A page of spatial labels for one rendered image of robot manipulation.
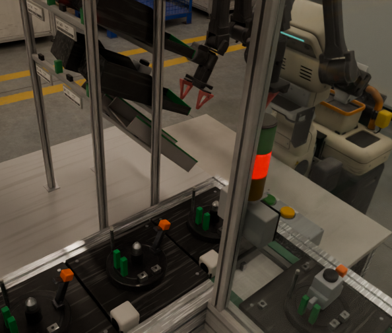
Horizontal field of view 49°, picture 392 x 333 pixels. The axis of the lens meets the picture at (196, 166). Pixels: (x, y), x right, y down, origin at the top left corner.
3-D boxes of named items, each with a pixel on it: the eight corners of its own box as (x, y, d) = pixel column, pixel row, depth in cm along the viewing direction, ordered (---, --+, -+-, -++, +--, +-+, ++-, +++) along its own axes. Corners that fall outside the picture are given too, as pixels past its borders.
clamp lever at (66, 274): (60, 296, 89) (70, 267, 87) (65, 303, 88) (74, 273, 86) (44, 301, 87) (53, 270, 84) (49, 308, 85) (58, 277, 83)
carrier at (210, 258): (214, 191, 130) (219, 156, 123) (276, 236, 116) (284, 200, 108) (149, 224, 116) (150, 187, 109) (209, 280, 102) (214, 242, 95)
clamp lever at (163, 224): (156, 245, 103) (165, 219, 101) (160, 250, 102) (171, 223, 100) (144, 247, 101) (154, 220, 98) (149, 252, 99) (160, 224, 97)
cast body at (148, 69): (140, 82, 132) (150, 61, 129) (148, 88, 129) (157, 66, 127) (117, 75, 126) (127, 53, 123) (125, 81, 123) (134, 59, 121)
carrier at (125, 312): (148, 224, 116) (148, 187, 109) (208, 281, 102) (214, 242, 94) (65, 266, 102) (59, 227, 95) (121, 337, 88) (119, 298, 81)
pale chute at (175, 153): (167, 150, 139) (177, 140, 139) (188, 172, 130) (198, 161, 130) (106, 106, 119) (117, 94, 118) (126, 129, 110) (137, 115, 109)
